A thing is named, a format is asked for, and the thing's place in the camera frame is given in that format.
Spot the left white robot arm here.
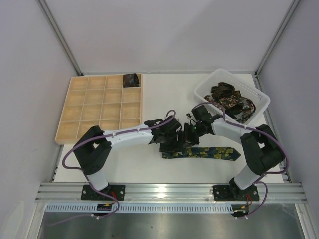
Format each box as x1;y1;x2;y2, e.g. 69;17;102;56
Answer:
73;116;181;191

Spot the blue yellow floral tie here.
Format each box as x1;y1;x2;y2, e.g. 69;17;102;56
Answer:
161;147;241;161

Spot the left aluminium frame post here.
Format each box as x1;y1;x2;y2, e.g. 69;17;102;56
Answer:
36;0;84;76

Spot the aluminium mounting rail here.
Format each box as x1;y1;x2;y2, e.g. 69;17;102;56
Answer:
35;182;308;204

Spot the white slotted cable duct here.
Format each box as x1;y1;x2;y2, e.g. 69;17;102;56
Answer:
45;203;234;214

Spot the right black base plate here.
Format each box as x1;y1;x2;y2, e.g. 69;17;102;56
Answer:
212;185;260;202

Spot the white plastic basket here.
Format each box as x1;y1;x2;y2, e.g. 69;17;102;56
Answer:
194;69;270;125

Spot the wooden compartment tray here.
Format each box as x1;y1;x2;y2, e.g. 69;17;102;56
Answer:
55;74;143;145

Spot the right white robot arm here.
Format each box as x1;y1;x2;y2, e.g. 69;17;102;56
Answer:
184;103;290;200

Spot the rolled dark tie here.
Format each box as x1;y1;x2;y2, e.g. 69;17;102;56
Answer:
123;73;140;88

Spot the dark striped tie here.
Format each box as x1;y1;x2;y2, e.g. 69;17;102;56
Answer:
228;97;256;123

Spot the brown patterned tie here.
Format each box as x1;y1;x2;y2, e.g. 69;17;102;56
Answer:
204;82;242;112

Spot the right aluminium frame post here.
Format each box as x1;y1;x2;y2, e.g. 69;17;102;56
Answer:
255;0;303;78

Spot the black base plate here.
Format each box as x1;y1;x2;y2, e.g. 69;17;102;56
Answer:
81;184;126;201
212;185;260;202

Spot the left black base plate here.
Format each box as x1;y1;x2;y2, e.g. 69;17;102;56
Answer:
81;184;126;201

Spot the aluminium frame post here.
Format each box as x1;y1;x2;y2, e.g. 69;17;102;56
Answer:
36;0;84;76
255;0;303;78

